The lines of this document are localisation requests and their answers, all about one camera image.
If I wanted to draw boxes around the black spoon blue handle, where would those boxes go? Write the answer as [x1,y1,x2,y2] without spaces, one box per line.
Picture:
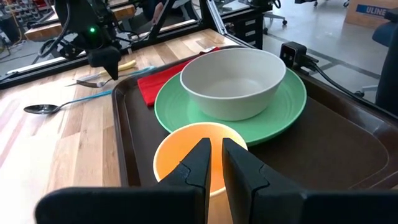
[23,89,113,115]

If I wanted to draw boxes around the cardboard box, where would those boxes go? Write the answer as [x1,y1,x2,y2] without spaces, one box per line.
[344,0,398,29]

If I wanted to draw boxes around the brown plastic tray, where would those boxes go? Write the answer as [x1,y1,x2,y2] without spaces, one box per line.
[111,45,398,191]

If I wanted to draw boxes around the person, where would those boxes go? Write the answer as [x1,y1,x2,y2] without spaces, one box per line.
[141,0,190,30]
[374,9,398,116]

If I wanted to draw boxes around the pale grey bowl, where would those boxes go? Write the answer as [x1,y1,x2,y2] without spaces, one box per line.
[180,47,287,121]

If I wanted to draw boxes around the black drawer cabinet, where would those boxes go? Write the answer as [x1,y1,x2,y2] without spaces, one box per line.
[231,12,265,50]

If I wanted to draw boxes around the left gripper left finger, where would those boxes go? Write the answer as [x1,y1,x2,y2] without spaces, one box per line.
[34,138,212,224]

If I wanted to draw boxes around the blue office chair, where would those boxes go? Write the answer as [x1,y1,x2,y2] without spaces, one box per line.
[354,20,394,98]

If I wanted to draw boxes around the fork blue handle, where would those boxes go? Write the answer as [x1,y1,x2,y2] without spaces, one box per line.
[75,65,156,89]

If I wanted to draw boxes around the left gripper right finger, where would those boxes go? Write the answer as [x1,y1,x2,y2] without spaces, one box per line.
[222,138,398,224]

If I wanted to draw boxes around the black table-level camera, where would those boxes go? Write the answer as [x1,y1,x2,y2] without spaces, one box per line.
[279,41,308,70]

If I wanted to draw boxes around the red cloth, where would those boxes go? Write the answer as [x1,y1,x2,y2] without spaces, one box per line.
[137,46,221,108]

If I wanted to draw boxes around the green plate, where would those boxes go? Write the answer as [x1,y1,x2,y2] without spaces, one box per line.
[154,67,308,147]

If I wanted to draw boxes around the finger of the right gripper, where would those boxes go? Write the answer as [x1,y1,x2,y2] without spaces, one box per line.
[88,46,122,81]

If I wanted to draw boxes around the person's hand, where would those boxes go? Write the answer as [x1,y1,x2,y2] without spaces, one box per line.
[151,1,165,26]

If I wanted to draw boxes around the black camera cable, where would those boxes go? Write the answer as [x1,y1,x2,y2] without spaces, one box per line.
[303,55,398,118]

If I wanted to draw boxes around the knife yellow handle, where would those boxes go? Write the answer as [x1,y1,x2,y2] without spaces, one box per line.
[66,59,137,87]

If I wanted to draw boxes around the black office chair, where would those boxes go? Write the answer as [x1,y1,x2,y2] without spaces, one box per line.
[262,0,289,35]

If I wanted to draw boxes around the orange mug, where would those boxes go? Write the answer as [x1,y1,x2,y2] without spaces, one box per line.
[152,121,249,224]

